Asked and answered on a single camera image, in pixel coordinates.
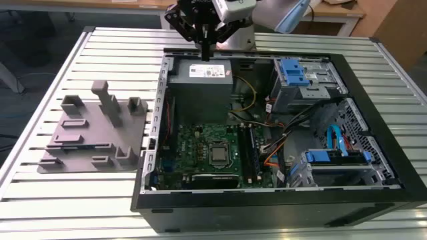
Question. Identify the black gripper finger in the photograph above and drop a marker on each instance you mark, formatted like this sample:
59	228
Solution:
230	30
182	25

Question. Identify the blue plastic drive carrier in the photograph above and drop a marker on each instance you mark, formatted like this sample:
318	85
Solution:
298	175
294	72

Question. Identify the grey power supply unit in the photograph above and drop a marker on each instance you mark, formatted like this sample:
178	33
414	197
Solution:
201	100

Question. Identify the silver drive cage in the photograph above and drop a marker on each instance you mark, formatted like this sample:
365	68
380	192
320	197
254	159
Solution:
321	93

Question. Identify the black office chair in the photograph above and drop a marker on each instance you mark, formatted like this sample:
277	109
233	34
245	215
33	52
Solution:
30	37

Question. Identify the silver CPU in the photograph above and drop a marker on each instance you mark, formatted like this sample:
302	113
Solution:
219	153

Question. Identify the CPU socket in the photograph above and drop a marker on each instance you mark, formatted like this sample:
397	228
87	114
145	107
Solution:
230	155

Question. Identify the grey parts rack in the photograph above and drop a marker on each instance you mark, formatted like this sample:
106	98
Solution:
97	135

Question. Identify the brown cabinet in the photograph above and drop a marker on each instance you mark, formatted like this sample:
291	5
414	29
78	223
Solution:
401	25

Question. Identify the green motherboard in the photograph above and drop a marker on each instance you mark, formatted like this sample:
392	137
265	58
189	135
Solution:
187	155

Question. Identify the blue carrier with disk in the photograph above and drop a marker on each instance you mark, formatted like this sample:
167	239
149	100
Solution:
318	156

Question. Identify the black graphics card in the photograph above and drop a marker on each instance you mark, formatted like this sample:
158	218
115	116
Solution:
214	179

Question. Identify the black open PC case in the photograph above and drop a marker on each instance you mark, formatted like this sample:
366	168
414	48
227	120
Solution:
234	217

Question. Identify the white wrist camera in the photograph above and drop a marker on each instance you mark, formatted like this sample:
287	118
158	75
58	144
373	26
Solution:
237	10

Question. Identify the wooden desk white frame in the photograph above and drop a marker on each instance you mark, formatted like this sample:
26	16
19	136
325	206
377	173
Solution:
337	11

